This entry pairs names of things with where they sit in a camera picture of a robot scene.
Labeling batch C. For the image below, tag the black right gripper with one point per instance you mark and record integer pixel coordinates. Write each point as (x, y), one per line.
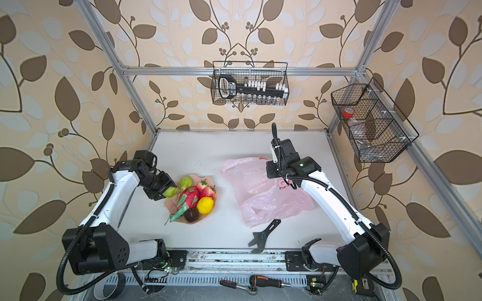
(271, 172)

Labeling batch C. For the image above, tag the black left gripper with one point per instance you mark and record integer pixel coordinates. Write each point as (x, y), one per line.
(167, 182)

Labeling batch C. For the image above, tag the green pear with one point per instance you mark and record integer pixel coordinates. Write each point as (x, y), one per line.
(170, 192)

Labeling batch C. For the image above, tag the peach fruit plate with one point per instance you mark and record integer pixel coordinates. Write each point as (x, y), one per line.
(170, 203)

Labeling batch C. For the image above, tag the pink plastic bag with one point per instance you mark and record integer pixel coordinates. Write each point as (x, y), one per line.
(261, 199)

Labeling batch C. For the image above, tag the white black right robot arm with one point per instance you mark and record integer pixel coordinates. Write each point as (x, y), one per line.
(365, 251)

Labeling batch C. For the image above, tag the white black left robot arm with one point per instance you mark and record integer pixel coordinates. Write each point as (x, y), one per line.
(96, 246)

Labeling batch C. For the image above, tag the red dragon fruit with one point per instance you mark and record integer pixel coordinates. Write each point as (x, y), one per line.
(186, 200)

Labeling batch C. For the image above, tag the red strawberry far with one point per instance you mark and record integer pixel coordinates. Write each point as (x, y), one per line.
(202, 185)

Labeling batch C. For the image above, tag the red strawberry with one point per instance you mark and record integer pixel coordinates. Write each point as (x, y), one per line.
(202, 185)
(208, 192)

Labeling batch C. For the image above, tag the dark purple mangosteen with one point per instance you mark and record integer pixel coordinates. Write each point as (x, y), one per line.
(192, 215)

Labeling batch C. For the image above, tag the red strawberry near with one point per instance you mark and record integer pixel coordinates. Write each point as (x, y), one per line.
(208, 192)

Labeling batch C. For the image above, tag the yellow lemon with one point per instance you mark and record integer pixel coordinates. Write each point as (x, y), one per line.
(205, 205)

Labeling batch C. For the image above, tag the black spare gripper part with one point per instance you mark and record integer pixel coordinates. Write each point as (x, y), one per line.
(260, 238)

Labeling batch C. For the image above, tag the red capped plastic bottle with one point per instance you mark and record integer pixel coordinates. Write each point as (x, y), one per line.
(348, 113)

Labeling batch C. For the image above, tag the black socket set holder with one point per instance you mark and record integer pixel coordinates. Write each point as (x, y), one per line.
(229, 88)

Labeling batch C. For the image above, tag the black tape roll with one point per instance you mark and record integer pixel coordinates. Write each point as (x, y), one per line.
(110, 287)

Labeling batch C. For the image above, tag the orange black screwdriver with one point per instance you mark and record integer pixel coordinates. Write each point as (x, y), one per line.
(262, 281)

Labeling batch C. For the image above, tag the black ratchet wrench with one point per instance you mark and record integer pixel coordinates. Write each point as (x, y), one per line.
(252, 290)

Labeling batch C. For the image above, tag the yellow black tape measure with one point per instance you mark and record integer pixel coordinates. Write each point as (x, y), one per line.
(364, 287)

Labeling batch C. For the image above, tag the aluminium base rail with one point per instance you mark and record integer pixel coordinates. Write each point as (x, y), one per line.
(195, 275)

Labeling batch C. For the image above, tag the black wire basket right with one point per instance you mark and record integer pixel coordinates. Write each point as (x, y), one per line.
(379, 131)

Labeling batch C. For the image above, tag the black wire basket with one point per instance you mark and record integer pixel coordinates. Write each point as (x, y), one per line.
(272, 72)
(379, 131)

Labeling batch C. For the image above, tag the black wire basket centre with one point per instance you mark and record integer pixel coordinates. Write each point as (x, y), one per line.
(272, 72)

